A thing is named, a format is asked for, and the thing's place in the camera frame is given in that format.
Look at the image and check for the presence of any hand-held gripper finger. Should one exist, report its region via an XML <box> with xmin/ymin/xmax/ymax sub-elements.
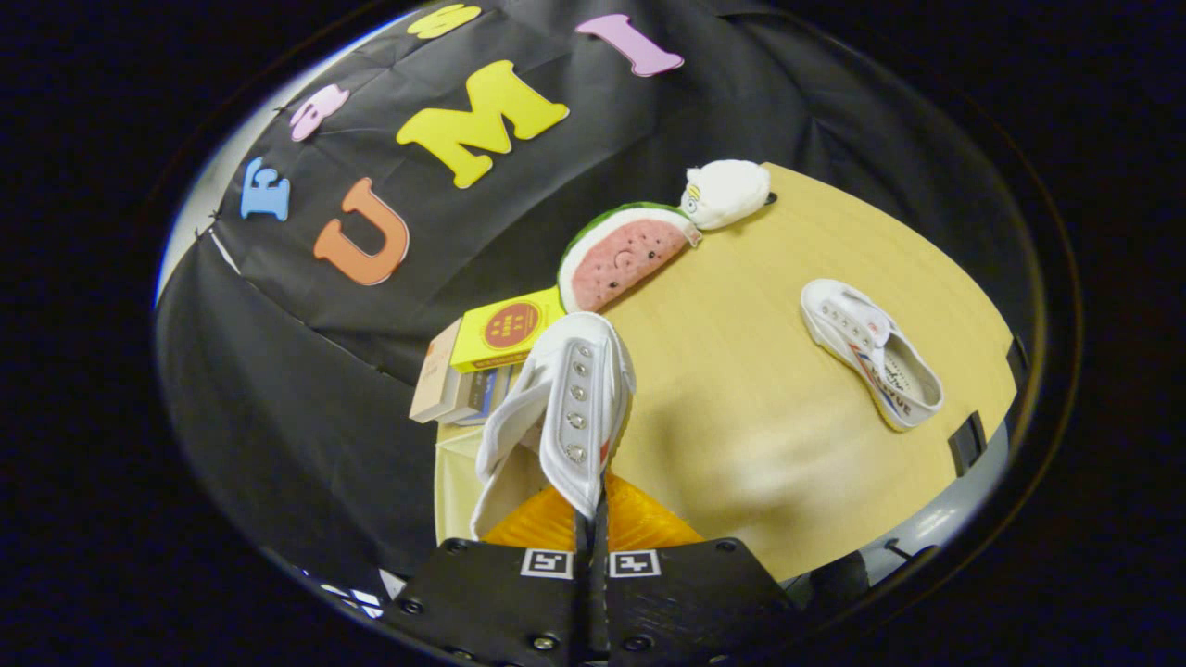
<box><xmin>385</xmin><ymin>482</ymin><xmax>594</xmax><ymax>667</ymax></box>
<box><xmin>593</xmin><ymin>472</ymin><xmax>803</xmax><ymax>667</ymax></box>

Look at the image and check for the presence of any cream storage box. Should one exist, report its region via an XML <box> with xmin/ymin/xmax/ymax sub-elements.
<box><xmin>435</xmin><ymin>422</ymin><xmax>520</xmax><ymax>547</ymax></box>

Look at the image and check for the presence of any white canvas shoe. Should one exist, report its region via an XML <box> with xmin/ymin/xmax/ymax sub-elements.
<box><xmin>801</xmin><ymin>278</ymin><xmax>945</xmax><ymax>434</ymax></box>
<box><xmin>471</xmin><ymin>311</ymin><xmax>637</xmax><ymax>538</ymax></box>

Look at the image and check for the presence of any blue book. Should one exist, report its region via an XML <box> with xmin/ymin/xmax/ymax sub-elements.
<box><xmin>468</xmin><ymin>366</ymin><xmax>525</xmax><ymax>427</ymax></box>

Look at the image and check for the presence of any grey book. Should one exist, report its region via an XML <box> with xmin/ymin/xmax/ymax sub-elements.
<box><xmin>445</xmin><ymin>369</ymin><xmax>487</xmax><ymax>427</ymax></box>

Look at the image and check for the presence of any yellow book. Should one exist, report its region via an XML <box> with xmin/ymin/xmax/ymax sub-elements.
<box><xmin>451</xmin><ymin>286</ymin><xmax>567</xmax><ymax>374</ymax></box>

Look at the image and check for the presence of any watermelon slice plush toy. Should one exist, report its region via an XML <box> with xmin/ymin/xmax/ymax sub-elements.
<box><xmin>557</xmin><ymin>202</ymin><xmax>703</xmax><ymax>315</ymax></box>

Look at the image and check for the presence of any black table edge clamp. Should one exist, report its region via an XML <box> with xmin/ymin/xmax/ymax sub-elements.
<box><xmin>947</xmin><ymin>410</ymin><xmax>990</xmax><ymax>477</ymax></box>

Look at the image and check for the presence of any white plush toy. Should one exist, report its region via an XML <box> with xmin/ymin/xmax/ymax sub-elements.
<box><xmin>681</xmin><ymin>159</ymin><xmax>772</xmax><ymax>232</ymax></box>

